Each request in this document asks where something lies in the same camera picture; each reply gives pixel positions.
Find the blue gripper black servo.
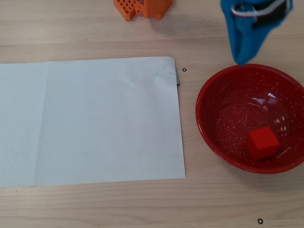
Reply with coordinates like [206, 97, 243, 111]
[220, 0, 294, 66]

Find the red cube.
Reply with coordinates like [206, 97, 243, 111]
[245, 126, 281, 161]

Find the red speckled bowl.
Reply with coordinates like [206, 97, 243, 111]
[195, 63, 304, 175]

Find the white paper sheet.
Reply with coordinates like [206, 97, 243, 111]
[0, 56, 187, 189]

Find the white red gripper servo wire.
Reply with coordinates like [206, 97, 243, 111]
[231, 0, 287, 19]

